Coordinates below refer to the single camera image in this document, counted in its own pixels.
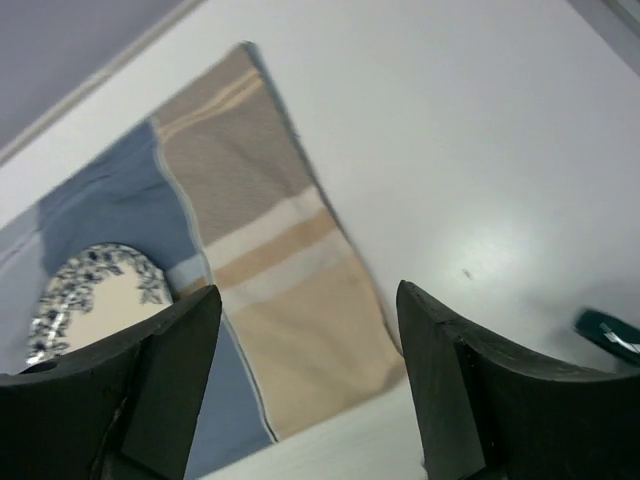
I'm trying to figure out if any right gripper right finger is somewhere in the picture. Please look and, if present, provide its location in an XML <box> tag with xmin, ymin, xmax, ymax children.
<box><xmin>396</xmin><ymin>281</ymin><xmax>639</xmax><ymax>479</ymax></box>

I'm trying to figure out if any blue floral ceramic plate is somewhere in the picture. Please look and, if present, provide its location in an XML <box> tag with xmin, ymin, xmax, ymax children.
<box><xmin>26</xmin><ymin>243</ymin><xmax>173</xmax><ymax>366</ymax></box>

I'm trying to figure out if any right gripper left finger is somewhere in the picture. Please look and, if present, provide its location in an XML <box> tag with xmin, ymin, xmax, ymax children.
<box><xmin>1</xmin><ymin>286</ymin><xmax>222</xmax><ymax>479</ymax></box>

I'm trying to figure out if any blue beige plaid cloth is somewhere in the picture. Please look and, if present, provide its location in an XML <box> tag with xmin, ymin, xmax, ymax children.
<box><xmin>1</xmin><ymin>43</ymin><xmax>405</xmax><ymax>479</ymax></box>

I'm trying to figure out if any dark teal cup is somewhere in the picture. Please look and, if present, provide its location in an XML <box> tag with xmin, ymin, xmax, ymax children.
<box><xmin>574</xmin><ymin>309</ymin><xmax>639</xmax><ymax>367</ymax></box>

